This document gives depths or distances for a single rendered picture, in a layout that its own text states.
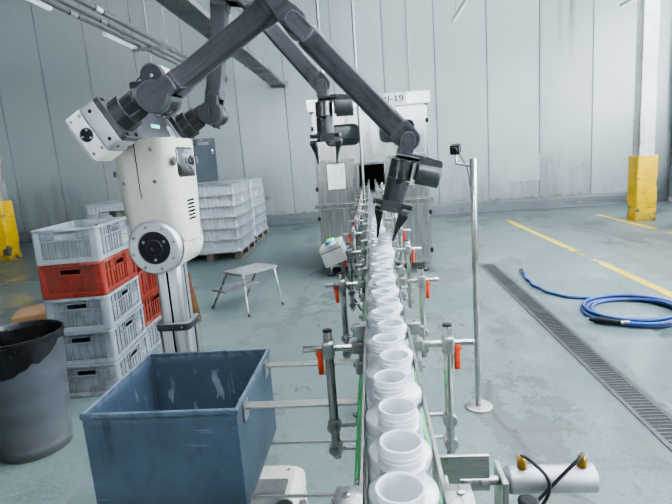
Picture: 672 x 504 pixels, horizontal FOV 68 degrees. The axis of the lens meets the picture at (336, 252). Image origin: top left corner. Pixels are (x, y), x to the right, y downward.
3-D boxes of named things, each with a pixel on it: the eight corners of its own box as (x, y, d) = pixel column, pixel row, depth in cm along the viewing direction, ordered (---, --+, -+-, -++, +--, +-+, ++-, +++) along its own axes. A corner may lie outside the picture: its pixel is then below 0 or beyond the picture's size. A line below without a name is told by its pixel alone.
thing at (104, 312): (112, 329, 320) (107, 295, 316) (47, 335, 318) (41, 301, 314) (143, 303, 380) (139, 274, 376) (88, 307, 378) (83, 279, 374)
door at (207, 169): (223, 229, 1169) (213, 137, 1131) (181, 232, 1177) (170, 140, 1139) (224, 229, 1178) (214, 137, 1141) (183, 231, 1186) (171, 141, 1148)
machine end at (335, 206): (436, 271, 601) (429, 89, 564) (320, 278, 612) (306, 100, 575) (422, 248, 758) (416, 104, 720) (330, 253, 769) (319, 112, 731)
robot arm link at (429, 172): (400, 131, 128) (403, 130, 119) (445, 141, 128) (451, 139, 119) (390, 178, 130) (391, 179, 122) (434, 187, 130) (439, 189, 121)
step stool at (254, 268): (246, 297, 548) (242, 260, 541) (285, 304, 508) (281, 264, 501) (210, 308, 513) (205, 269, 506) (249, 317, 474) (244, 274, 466)
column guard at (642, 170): (659, 220, 849) (662, 154, 829) (634, 221, 852) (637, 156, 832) (646, 217, 888) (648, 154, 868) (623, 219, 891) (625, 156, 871)
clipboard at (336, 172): (347, 189, 591) (345, 161, 585) (327, 190, 593) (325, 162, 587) (347, 188, 594) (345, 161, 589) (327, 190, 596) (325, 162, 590)
